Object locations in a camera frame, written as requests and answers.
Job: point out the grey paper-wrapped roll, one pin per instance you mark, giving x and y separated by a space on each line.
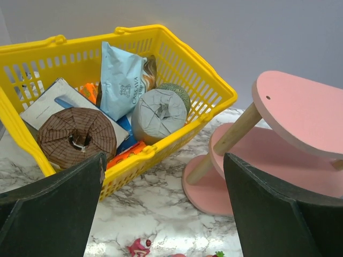
158 114

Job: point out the light blue cassava chips bag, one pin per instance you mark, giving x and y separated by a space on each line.
122 82

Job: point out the white and blue box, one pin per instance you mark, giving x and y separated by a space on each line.
59 96

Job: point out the orange snack packet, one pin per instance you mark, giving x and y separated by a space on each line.
90 91

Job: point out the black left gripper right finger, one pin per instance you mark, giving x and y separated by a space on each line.
276 218

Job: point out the green melon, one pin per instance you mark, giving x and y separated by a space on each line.
180 91

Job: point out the pink three-tier wooden shelf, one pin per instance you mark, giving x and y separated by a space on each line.
292 130

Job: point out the brown snack bag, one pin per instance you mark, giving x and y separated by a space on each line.
150 72

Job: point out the pink bear strawberry toy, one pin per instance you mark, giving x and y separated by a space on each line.
140 247

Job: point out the pink round planet toy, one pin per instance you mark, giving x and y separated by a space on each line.
176 255

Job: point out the pink bear donut toy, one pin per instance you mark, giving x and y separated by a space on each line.
218 254

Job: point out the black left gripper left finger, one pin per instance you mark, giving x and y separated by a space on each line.
53 216

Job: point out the yellow plastic shopping basket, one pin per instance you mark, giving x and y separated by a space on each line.
25 67

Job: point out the brown striped wrapped roll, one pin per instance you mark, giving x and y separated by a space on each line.
75 134

